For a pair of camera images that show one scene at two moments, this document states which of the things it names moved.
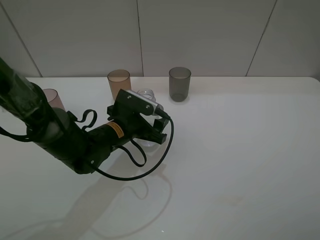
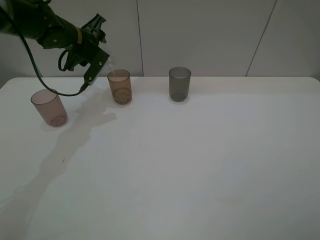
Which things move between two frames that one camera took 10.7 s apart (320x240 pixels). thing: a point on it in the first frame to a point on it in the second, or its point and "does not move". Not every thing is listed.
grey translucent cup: (179, 78) does not move
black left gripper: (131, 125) to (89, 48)
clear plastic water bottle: (149, 95) to (110, 65)
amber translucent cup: (119, 79) does not move
